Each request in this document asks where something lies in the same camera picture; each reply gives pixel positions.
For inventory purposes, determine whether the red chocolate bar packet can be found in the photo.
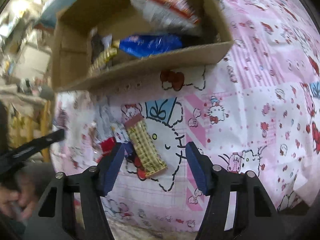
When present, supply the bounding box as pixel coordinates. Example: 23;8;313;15
97;137;116;163

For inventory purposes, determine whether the yellow wafer snack packet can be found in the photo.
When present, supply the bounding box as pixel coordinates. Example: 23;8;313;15
124;114;167;177

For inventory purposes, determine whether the blue yellow snack bag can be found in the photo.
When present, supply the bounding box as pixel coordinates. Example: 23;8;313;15
112;34;183;58

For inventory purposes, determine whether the white red snack bag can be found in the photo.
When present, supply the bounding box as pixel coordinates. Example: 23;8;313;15
130;0;201;36

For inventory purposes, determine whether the white stick snack packet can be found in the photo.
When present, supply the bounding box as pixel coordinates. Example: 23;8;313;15
111;122;133;156

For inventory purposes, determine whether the person's left hand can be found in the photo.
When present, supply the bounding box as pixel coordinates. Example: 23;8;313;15
1;184;38;220

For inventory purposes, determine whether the pink cartoon bed sheet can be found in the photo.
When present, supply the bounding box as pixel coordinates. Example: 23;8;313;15
50;0;319;239

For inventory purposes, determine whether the yellow wafer packet in box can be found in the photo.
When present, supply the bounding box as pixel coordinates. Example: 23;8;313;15
88;47;118;76

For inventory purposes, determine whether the dark chocolate packet in box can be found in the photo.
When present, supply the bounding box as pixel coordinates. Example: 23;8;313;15
91;28;104;63

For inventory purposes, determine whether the brown cardboard box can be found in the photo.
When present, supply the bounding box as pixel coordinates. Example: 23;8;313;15
52;0;233;92

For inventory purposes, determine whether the teal cushion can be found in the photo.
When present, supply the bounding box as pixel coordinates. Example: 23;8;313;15
33;0;77;29

